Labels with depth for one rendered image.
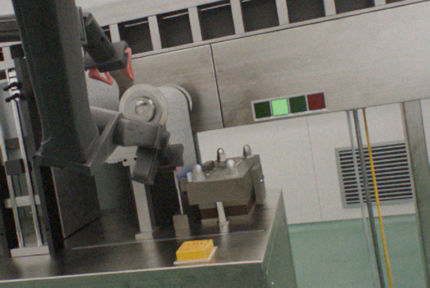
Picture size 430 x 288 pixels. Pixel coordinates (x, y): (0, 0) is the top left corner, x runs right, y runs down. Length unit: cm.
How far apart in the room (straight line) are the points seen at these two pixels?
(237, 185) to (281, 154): 272
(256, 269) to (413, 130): 93
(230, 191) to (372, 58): 65
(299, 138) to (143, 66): 244
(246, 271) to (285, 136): 295
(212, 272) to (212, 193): 28
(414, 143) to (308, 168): 226
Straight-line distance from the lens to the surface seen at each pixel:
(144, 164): 107
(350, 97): 151
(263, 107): 150
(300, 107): 150
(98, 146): 62
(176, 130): 132
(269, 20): 160
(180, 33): 166
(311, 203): 397
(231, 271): 98
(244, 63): 152
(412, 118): 170
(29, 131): 128
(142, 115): 124
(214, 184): 119
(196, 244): 104
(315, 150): 387
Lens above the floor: 124
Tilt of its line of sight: 3 degrees down
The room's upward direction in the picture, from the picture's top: 9 degrees counter-clockwise
